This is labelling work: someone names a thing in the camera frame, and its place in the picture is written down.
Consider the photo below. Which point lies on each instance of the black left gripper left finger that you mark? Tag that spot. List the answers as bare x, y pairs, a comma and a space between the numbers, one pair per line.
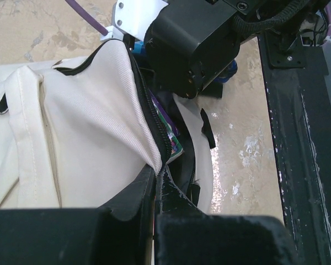
118, 232

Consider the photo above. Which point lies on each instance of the beige canvas backpack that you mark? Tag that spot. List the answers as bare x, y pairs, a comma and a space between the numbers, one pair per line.
76, 132

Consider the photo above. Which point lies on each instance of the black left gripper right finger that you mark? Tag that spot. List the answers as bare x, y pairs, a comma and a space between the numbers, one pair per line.
186, 235

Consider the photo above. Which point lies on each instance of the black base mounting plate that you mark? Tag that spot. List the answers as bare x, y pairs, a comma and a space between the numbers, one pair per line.
300, 120

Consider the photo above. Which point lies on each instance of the blue pencil case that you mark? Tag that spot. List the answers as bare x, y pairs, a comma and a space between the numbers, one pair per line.
149, 62

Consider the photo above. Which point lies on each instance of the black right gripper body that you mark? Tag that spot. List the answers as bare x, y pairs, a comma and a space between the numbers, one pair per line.
200, 32

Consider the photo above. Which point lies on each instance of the purple treehouse paperback book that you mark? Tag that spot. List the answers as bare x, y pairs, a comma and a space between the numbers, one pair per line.
172, 130

